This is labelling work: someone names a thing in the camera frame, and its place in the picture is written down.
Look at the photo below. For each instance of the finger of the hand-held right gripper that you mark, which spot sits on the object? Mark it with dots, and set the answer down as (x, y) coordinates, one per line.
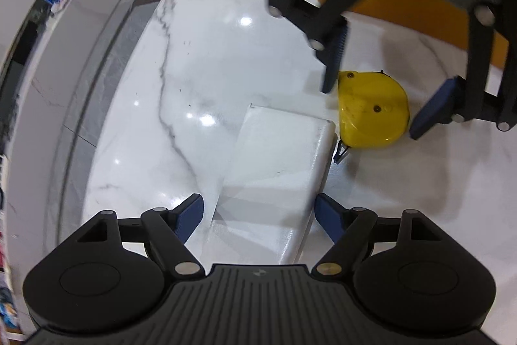
(438, 104)
(337, 50)

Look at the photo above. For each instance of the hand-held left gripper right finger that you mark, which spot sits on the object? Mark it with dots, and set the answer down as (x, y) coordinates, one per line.
(329, 217)

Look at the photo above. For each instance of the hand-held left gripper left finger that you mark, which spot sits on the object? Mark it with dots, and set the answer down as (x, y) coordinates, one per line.
(190, 217)

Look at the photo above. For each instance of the yellow tape measure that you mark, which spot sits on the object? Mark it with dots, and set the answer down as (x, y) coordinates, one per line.
(373, 114)

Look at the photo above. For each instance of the white rectangular box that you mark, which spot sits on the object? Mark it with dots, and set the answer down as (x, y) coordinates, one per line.
(274, 167)

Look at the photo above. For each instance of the orange board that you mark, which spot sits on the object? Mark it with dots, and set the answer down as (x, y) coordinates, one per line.
(400, 1)

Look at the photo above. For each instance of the shelf of assorted goods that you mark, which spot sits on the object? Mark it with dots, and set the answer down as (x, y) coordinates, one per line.
(6, 268)

